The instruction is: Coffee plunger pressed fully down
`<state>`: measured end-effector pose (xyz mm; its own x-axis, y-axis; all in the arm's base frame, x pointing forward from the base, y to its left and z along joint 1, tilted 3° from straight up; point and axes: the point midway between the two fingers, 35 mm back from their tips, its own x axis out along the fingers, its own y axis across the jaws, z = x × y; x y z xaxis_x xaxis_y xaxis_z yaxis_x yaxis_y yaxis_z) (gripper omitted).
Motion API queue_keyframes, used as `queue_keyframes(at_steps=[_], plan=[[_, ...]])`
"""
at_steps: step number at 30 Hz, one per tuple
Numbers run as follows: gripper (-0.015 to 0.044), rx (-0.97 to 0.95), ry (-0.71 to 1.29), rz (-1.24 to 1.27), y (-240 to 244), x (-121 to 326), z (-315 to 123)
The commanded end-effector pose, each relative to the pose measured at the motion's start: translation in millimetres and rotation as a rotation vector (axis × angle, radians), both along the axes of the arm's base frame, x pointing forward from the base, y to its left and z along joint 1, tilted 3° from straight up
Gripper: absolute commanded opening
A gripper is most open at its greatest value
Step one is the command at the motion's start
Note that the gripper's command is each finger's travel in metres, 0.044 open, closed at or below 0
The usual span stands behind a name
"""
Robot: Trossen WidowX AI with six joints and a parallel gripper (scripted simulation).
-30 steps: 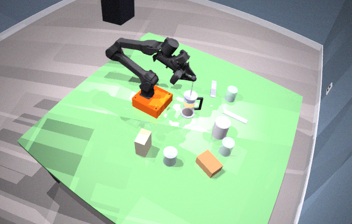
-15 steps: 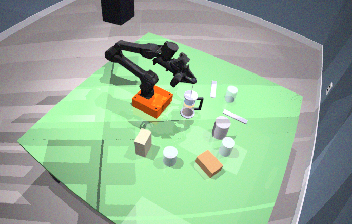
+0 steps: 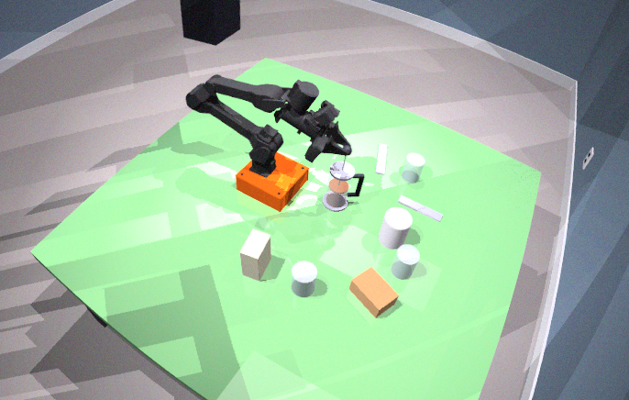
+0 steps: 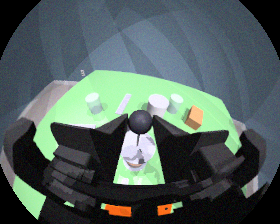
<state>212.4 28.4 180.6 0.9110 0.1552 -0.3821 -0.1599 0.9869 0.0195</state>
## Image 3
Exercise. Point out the glass french press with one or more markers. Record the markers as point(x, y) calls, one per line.
point(339, 182)

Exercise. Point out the white cylinder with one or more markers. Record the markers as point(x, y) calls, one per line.
point(303, 278)
point(414, 164)
point(405, 261)
point(394, 228)

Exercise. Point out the white flat bar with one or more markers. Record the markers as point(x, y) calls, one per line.
point(419, 208)
point(381, 161)

